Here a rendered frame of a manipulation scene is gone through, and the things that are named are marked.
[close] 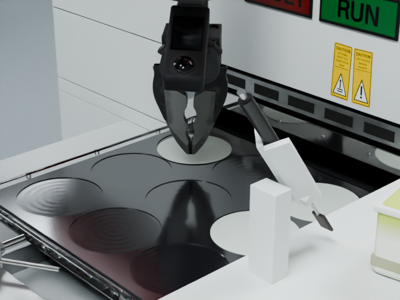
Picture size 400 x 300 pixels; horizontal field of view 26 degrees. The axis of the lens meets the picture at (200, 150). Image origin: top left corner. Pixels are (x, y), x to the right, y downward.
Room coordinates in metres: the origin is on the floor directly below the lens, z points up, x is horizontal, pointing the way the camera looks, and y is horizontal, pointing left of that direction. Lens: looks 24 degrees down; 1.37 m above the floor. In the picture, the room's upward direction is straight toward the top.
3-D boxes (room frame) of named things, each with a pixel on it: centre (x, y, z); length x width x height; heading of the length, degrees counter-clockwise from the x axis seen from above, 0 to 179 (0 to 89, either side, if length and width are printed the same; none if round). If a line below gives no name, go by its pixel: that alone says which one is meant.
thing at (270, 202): (0.65, -0.07, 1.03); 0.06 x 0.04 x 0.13; 132
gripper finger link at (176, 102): (1.01, 0.03, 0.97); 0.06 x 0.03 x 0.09; 177
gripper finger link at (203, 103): (1.01, -0.01, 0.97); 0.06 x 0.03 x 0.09; 177
